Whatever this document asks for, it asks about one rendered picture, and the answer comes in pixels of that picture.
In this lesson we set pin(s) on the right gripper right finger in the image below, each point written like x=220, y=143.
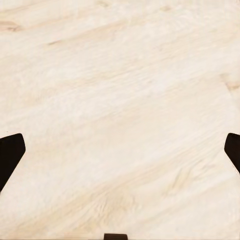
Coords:
x=232, y=149

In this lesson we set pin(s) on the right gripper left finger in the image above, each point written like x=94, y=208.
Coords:
x=12, y=149

